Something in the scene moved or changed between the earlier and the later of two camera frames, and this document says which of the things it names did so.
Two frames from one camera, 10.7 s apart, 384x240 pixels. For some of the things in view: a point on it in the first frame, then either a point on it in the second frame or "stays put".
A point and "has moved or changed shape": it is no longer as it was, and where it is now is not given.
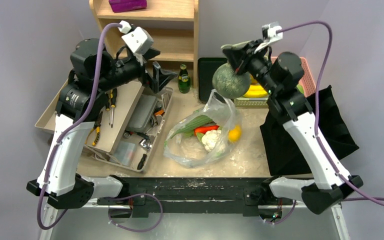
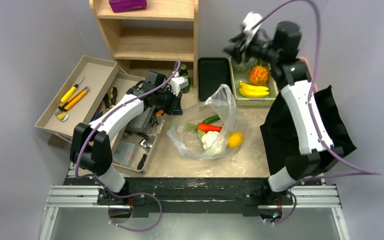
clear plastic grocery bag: [205, 136] has moved or changed shape
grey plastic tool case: [142, 114] stays put
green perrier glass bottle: [184, 80] stays put
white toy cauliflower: [213, 141] stays put
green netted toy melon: [228, 83] has moved or changed shape
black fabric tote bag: [285, 155] stays put
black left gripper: [160, 77] -> [174, 108]
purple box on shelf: [118, 6] stays put
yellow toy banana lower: [256, 93] stays put
